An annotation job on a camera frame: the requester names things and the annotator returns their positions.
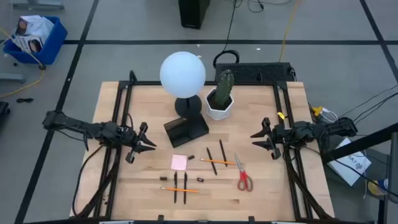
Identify grey metal stand foot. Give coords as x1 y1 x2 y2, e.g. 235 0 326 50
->
0 73 26 84
11 0 65 11

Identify black looped power cable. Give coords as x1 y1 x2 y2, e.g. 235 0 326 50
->
213 0 240 68

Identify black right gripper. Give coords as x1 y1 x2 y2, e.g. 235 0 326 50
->
250 117 295 161

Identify green cactus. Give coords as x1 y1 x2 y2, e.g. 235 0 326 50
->
213 69 234 108

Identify white printed package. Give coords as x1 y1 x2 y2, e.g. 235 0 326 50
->
17 14 55 39
14 34 45 54

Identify black perforated equipment case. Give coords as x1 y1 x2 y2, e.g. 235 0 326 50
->
215 62 295 83

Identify black metal beam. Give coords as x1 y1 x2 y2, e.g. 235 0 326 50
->
322 122 398 164

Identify blue plastic bin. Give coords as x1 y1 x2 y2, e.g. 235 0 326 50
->
2 15 68 65

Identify white cable with yellow connector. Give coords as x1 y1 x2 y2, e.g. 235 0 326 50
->
312 105 339 123

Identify yellow tape roll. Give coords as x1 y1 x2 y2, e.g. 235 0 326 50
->
368 179 389 197

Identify black mesh desk organizer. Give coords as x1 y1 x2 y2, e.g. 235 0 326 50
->
163 113 210 148

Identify black computer tower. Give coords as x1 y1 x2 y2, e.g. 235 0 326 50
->
178 0 211 30

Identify grey metal post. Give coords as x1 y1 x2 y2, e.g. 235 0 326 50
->
389 132 398 205

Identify yellow floor cable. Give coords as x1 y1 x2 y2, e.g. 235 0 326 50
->
0 27 46 99

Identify white globe table lamp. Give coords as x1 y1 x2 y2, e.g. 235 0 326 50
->
159 51 206 119

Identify pink sticky note pad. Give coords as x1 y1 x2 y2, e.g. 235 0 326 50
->
170 154 188 171

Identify red-handled scissors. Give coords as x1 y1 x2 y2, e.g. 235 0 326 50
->
234 153 254 192

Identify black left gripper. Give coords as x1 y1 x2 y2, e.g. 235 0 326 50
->
116 121 157 165

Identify yellow hanging cable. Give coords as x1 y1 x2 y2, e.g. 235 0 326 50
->
278 0 301 63

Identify black aluminium table frame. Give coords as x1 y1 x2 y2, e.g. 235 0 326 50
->
73 70 335 223

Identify white printed paper sheet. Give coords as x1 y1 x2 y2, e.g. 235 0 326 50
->
328 138 373 187

